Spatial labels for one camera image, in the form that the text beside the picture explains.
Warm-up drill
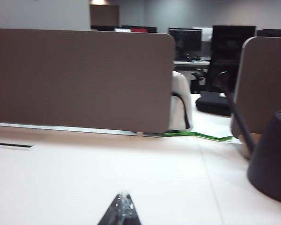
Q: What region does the white office desk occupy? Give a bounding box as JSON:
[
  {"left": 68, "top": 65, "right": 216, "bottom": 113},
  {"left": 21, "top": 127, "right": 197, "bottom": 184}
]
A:
[{"left": 173, "top": 60, "right": 211, "bottom": 71}]

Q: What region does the black office chair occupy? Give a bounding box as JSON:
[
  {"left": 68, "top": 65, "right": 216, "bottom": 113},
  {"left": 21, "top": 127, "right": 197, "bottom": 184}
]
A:
[{"left": 191, "top": 25, "right": 257, "bottom": 93}]

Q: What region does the brown wall board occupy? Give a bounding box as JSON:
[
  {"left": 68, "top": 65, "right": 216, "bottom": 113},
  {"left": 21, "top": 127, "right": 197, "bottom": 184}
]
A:
[{"left": 89, "top": 4, "right": 120, "bottom": 27}]

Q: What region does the black zip case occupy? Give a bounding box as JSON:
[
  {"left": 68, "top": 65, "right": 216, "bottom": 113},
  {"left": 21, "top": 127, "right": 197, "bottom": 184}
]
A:
[{"left": 196, "top": 91, "right": 234, "bottom": 117}]

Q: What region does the brown divider with pale edge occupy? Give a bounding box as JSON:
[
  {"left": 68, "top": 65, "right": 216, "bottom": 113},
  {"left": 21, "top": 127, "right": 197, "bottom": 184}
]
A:
[{"left": 231, "top": 36, "right": 281, "bottom": 139}]

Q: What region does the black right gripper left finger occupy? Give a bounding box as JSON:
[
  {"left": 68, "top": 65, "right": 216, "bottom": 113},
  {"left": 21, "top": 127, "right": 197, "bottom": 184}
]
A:
[{"left": 97, "top": 191, "right": 126, "bottom": 225}]

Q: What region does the wide brown desk divider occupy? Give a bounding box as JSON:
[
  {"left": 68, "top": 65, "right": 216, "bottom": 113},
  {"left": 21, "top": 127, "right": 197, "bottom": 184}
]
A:
[{"left": 0, "top": 28, "right": 177, "bottom": 137}]

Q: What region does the white bag with black strap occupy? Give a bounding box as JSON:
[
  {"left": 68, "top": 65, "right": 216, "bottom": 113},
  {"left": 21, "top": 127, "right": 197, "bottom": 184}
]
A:
[{"left": 167, "top": 71, "right": 194, "bottom": 131}]

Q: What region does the green strap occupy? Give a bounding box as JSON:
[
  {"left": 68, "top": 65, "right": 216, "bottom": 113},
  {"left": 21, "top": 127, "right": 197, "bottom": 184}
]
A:
[{"left": 163, "top": 131, "right": 234, "bottom": 143}]

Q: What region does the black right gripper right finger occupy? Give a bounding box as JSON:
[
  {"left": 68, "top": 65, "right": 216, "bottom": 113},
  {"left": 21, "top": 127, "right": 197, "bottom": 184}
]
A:
[{"left": 121, "top": 191, "right": 141, "bottom": 225}]

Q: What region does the black can with long spout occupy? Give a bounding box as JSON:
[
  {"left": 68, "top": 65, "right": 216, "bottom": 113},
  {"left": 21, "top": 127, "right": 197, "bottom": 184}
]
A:
[{"left": 216, "top": 71, "right": 281, "bottom": 203}]

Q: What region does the black computer monitor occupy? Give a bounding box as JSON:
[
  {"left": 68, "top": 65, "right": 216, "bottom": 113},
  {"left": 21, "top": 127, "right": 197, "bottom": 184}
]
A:
[
  {"left": 257, "top": 28, "right": 281, "bottom": 38},
  {"left": 167, "top": 27, "right": 203, "bottom": 53}
]

